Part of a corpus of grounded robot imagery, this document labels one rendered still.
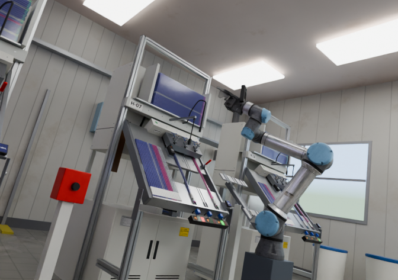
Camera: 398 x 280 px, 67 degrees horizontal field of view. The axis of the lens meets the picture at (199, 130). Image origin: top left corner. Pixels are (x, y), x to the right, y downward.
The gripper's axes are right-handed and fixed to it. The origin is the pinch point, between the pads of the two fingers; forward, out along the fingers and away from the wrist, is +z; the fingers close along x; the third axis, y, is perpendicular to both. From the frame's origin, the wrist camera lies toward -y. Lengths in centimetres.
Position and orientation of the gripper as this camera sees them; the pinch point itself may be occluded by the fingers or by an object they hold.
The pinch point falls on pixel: (220, 92)
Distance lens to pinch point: 188.1
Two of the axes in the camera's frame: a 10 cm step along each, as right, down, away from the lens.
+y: -5.5, 8.2, -1.3
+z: -7.4, -4.2, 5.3
